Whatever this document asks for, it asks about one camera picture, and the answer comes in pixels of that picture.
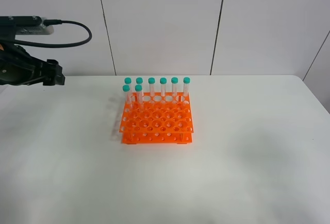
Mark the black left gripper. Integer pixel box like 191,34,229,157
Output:
1,16,65,86

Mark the green-capped test tube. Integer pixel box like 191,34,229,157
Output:
122,84,133,110
135,84,143,105

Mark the row tube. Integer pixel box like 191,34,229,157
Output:
124,77,131,85
171,77,178,103
183,77,190,97
136,77,143,85
160,77,167,103
148,77,155,97

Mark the orange test tube rack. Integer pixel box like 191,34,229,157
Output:
119,92,194,144

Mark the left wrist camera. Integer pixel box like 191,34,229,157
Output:
16,16,54,35

